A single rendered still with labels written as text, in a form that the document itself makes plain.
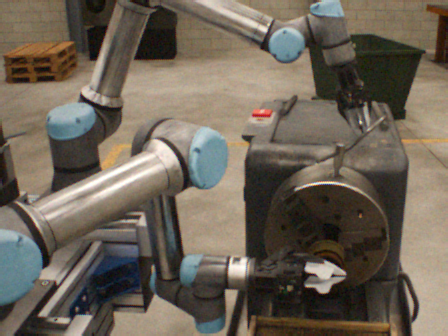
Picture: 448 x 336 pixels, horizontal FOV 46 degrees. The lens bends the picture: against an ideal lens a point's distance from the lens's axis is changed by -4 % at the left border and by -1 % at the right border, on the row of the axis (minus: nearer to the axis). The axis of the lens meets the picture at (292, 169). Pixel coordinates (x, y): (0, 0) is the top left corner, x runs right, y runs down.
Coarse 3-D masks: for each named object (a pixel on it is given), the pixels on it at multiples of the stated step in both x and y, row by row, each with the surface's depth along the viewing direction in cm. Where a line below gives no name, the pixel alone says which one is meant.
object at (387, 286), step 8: (384, 280) 155; (392, 280) 155; (384, 288) 155; (392, 288) 155; (248, 296) 161; (256, 296) 161; (264, 296) 161; (312, 296) 157; (320, 296) 157; (328, 296) 157; (336, 296) 157; (384, 296) 156; (248, 304) 162; (256, 304) 162; (248, 312) 163; (256, 312) 163; (248, 320) 165
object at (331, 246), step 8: (312, 248) 124; (320, 248) 121; (328, 248) 121; (336, 248) 122; (320, 256) 119; (328, 256) 119; (336, 256) 120; (344, 256) 124; (336, 264) 119; (344, 264) 125
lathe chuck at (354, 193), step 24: (288, 192) 132; (312, 192) 128; (336, 192) 128; (360, 192) 127; (288, 216) 131; (336, 216) 131; (360, 216) 130; (384, 216) 130; (288, 240) 134; (336, 240) 140; (360, 264) 135; (336, 288) 138
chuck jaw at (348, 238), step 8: (344, 232) 131; (352, 232) 131; (360, 232) 130; (368, 232) 130; (376, 232) 129; (384, 232) 131; (344, 240) 128; (352, 240) 127; (360, 240) 126; (368, 240) 128; (376, 240) 127; (384, 240) 132; (344, 248) 124; (352, 248) 126; (360, 248) 127; (368, 248) 128; (376, 248) 128; (352, 256) 125
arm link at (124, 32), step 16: (128, 0) 124; (112, 16) 129; (128, 16) 127; (144, 16) 130; (112, 32) 130; (128, 32) 129; (112, 48) 131; (128, 48) 132; (96, 64) 134; (112, 64) 132; (128, 64) 135; (96, 80) 134; (112, 80) 134; (80, 96) 137; (96, 96) 135; (112, 96) 137; (112, 112) 138; (112, 128) 141
